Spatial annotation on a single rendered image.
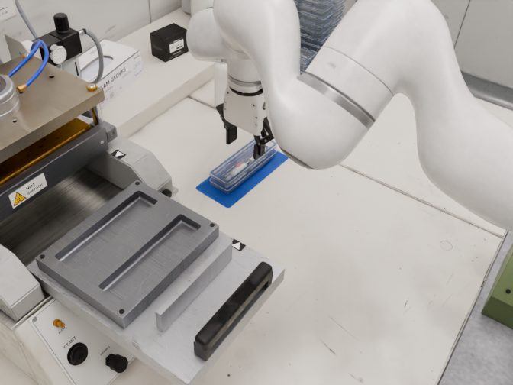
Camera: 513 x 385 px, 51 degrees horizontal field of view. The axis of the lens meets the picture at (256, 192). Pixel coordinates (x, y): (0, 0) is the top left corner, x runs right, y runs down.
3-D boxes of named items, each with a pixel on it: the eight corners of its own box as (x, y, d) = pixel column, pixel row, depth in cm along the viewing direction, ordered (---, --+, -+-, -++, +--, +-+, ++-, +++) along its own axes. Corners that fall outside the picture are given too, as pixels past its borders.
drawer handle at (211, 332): (193, 354, 67) (191, 336, 65) (260, 276, 77) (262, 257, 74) (205, 362, 67) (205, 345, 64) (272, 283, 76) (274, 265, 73)
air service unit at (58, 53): (27, 102, 103) (7, 30, 93) (85, 71, 112) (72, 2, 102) (46, 112, 101) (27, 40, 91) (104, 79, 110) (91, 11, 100)
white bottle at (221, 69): (231, 111, 143) (233, 62, 133) (213, 109, 143) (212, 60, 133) (233, 100, 147) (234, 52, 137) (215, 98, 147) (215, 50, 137)
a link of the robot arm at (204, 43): (166, 48, 77) (190, 65, 107) (278, 55, 77) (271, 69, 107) (168, -18, 76) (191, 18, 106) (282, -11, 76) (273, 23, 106)
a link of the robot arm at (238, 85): (279, 71, 108) (278, 84, 110) (245, 55, 111) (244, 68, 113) (253, 88, 103) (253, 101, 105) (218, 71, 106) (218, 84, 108)
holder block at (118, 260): (38, 268, 76) (33, 257, 74) (138, 190, 88) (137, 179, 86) (124, 329, 69) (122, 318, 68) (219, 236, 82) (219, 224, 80)
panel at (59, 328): (87, 406, 84) (27, 319, 75) (207, 280, 102) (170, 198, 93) (95, 411, 82) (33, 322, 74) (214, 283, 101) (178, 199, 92)
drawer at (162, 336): (30, 283, 78) (17, 248, 73) (137, 198, 92) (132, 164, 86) (188, 399, 67) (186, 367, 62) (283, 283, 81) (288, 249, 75)
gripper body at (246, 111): (279, 82, 109) (275, 127, 116) (240, 63, 113) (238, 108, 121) (256, 97, 104) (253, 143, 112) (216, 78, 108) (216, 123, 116)
